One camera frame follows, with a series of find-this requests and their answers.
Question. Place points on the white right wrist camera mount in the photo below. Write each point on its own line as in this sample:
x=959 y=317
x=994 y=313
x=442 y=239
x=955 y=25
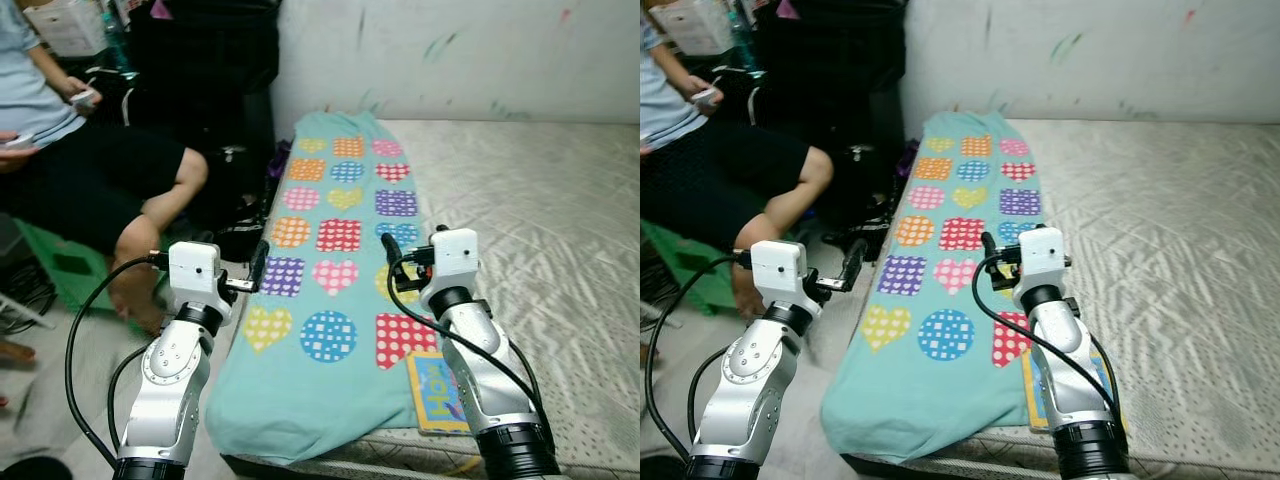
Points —
x=1042 y=256
x=455 y=258

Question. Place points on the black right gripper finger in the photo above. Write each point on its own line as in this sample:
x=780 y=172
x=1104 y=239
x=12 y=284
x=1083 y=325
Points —
x=991 y=247
x=392 y=248

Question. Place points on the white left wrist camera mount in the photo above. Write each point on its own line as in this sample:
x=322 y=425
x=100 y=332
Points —
x=778 y=272
x=193 y=272

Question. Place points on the adult in blue shirt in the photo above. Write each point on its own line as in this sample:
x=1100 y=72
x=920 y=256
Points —
x=70 y=180
x=700 y=180

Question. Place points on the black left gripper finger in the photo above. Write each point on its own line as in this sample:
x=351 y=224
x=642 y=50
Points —
x=259 y=264
x=854 y=263

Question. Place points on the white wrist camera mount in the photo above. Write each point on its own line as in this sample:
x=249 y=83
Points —
x=778 y=272
x=193 y=272
x=1042 y=256
x=455 y=258

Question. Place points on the colourful children's book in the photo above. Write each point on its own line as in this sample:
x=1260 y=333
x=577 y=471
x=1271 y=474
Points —
x=435 y=395
x=1035 y=390

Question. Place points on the black luggage bag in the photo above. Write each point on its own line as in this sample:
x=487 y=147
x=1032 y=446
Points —
x=210 y=90
x=840 y=90

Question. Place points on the green plastic stool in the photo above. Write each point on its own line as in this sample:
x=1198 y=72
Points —
x=70 y=270
x=690 y=265

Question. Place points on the teal blanket with colourful hearts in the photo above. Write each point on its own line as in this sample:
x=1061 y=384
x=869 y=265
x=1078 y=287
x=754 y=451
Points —
x=940 y=280
x=330 y=280

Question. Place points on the white cardboard box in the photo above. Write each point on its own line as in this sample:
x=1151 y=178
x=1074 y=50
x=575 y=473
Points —
x=695 y=25
x=65 y=25

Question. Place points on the white quilted mattress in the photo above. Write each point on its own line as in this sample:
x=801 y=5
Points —
x=1160 y=230
x=540 y=230

